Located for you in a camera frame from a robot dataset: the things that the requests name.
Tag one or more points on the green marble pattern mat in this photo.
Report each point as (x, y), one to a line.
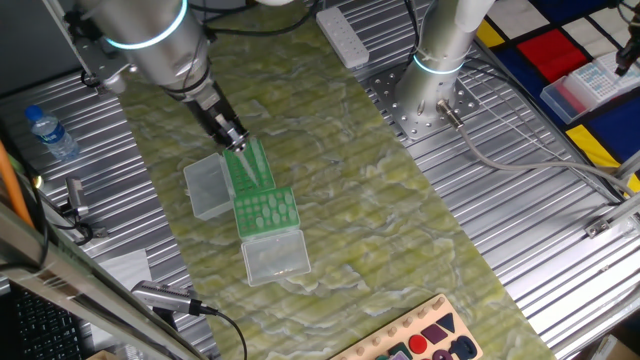
(350, 200)

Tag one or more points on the navy triangle puzzle piece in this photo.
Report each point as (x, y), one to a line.
(447, 321)

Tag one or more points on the brown cardboard box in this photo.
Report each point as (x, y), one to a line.
(620, 350)

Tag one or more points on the purple square puzzle piece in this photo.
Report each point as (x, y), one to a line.
(434, 334)

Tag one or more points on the red circle puzzle piece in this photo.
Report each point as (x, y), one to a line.
(418, 344)

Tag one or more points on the green rack pipette tip box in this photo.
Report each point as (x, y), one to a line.
(207, 187)
(275, 260)

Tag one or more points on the dark robot end tool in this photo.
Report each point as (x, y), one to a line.
(629, 47)

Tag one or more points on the white power strip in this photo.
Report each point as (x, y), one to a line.
(345, 40)

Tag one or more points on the red blue yellow cloth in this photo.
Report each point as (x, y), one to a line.
(550, 55)

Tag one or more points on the navy rounded puzzle piece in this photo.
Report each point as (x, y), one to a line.
(451, 347)

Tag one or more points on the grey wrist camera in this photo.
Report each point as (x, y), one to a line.
(102, 62)

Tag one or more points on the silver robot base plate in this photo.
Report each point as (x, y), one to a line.
(400, 127)

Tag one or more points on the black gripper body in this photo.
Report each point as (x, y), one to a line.
(207, 112)

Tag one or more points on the aluminium extrusion bar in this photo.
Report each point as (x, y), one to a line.
(631, 167)
(620, 212)

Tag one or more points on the teal puzzle piece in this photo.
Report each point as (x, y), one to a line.
(398, 350)

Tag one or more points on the slim aluminium pole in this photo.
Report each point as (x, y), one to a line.
(60, 22)

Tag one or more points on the orange tube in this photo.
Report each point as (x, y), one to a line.
(12, 185)

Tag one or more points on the small white rack tip box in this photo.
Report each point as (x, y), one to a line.
(612, 62)
(587, 80)

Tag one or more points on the black tool at right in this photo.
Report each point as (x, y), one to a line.
(76, 195)

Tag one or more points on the clear water bottle blue cap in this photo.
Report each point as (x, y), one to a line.
(52, 135)

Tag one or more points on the lilac puzzle piece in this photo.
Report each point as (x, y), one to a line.
(400, 357)

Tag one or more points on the grey aluminium frame rail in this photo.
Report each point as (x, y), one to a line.
(50, 265)

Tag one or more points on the silver depth camera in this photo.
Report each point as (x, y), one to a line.
(160, 296)

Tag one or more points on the black keyboard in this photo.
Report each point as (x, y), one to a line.
(40, 330)

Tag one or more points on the wooden shape puzzle board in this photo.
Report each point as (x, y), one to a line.
(412, 330)

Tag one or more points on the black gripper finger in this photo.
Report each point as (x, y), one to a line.
(237, 131)
(226, 139)

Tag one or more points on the purple rounded puzzle piece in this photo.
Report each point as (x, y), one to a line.
(442, 356)

